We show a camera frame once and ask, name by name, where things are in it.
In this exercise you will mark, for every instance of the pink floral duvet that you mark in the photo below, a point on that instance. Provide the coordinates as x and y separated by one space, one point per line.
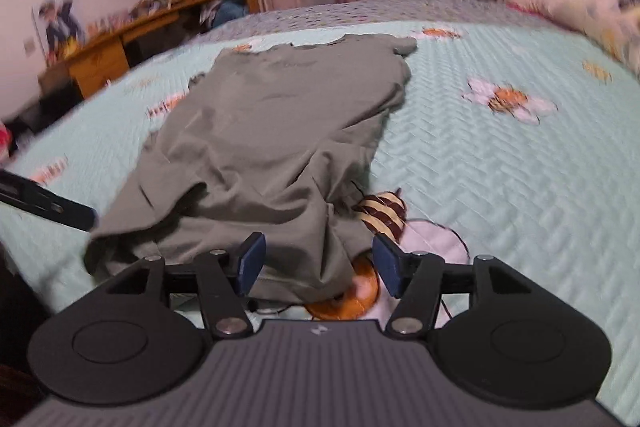
575 7

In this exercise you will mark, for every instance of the bee-print quilted bedspread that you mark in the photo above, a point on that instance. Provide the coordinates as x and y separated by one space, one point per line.
500 187

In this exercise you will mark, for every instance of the grey t-shirt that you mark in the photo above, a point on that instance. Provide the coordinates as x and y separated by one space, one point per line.
280 122

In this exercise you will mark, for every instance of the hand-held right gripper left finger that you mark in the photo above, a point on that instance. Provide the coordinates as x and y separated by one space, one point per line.
252 262

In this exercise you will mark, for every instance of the blue clothes pile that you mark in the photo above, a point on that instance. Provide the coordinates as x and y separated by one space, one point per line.
230 12

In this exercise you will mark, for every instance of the black chair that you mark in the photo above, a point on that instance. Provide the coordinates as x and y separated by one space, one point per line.
35 112

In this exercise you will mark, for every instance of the wall poster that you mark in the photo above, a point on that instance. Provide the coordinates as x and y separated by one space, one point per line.
57 27

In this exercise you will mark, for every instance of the wooden desk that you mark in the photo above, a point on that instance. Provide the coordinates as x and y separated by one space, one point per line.
100 67

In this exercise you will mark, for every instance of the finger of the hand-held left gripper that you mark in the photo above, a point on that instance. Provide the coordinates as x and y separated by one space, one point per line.
50 207

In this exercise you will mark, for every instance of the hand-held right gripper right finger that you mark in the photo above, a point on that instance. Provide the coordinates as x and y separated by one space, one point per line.
387 264

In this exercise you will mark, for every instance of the white wall switch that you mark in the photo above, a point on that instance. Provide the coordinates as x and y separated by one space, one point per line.
29 46

